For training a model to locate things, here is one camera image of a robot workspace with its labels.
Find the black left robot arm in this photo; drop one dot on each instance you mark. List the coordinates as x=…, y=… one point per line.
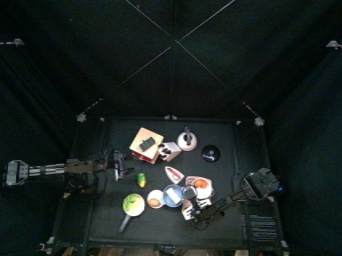
x=44, y=170

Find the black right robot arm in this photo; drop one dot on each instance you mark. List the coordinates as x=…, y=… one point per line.
x=254, y=186

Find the orange toy fruit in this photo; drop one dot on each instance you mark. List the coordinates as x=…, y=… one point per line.
x=201, y=183

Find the blue bowl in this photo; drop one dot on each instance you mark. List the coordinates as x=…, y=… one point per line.
x=171, y=198

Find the green yellow toy corn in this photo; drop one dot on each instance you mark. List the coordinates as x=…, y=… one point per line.
x=142, y=180

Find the white plate with egg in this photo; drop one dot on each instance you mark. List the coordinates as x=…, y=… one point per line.
x=155, y=200

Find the dark green striped toy block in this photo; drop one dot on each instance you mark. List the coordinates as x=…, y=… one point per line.
x=147, y=143

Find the green toy vegetable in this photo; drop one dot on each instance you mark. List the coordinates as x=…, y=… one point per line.
x=131, y=202

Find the light wooden cutting board box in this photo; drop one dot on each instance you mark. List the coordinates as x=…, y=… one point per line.
x=142, y=133

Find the white knife block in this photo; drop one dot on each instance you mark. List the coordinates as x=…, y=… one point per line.
x=171, y=151

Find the black round disc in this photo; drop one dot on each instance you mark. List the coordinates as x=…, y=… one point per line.
x=210, y=153

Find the black printed label sheet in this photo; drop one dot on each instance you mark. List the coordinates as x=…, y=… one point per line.
x=262, y=230

